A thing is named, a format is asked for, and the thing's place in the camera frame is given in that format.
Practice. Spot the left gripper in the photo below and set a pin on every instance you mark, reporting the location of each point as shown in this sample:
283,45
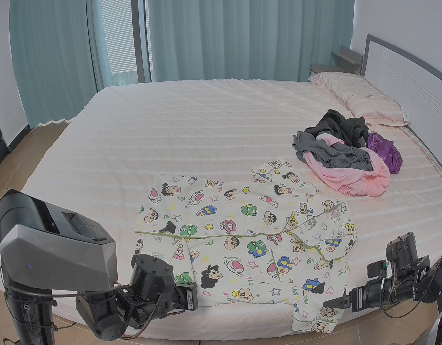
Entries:
187,297

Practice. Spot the window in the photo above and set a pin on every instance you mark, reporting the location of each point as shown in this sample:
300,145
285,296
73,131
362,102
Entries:
120,31

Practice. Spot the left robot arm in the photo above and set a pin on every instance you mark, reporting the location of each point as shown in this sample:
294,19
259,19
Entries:
55,250

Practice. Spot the bed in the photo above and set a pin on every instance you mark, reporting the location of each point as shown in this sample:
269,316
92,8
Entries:
170,128

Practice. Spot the grey bedside table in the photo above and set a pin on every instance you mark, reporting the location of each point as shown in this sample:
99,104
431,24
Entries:
345,61

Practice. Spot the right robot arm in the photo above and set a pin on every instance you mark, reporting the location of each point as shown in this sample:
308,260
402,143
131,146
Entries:
422,282

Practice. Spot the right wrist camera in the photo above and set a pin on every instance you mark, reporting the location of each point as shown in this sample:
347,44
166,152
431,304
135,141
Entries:
376,268

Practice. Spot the blue-green curtain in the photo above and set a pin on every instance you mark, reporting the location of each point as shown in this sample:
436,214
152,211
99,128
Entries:
48,49
242,31

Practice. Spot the pile of clothes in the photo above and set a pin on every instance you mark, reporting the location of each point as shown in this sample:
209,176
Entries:
350,178

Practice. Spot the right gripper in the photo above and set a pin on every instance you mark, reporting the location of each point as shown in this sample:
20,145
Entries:
368,297

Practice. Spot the white printed pyjama top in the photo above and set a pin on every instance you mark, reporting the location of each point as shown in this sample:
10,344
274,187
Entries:
242,250

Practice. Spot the pink pillow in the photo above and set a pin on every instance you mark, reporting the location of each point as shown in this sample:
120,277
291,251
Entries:
368,99

